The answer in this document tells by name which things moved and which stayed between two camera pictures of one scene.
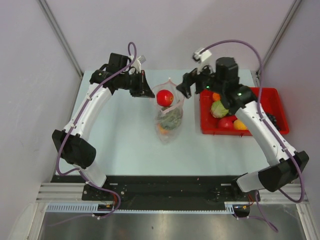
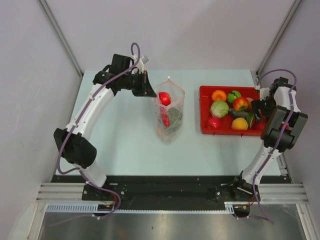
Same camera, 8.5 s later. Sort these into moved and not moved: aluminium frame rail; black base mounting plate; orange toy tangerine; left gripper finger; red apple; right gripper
Moved: red apple; right gripper
Not moved: aluminium frame rail; orange toy tangerine; left gripper finger; black base mounting plate
